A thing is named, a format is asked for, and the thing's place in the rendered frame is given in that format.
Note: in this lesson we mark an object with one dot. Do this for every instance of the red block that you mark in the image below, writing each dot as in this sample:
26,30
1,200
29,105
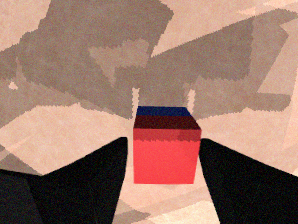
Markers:
165,149

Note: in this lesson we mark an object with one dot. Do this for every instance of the blue block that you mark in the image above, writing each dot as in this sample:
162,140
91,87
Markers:
163,111

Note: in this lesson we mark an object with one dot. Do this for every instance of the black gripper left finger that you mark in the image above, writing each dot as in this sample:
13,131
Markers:
84,192

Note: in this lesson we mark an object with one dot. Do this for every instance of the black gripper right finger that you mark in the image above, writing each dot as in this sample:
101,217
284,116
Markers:
245,191

